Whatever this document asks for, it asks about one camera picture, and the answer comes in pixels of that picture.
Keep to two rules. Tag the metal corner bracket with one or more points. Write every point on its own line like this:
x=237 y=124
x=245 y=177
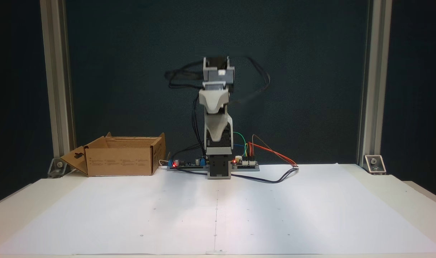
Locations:
x=60 y=165
x=374 y=163

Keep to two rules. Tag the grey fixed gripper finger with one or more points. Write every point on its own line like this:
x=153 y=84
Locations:
x=215 y=107

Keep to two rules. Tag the aluminium frame post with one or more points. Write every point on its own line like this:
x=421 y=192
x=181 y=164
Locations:
x=375 y=71
x=56 y=71

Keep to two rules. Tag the brown cardboard box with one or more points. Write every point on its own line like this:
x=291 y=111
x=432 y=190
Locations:
x=121 y=165

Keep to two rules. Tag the blue circuit board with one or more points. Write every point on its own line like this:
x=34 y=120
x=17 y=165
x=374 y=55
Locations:
x=189 y=165

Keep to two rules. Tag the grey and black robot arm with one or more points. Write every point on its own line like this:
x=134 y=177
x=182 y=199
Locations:
x=218 y=129

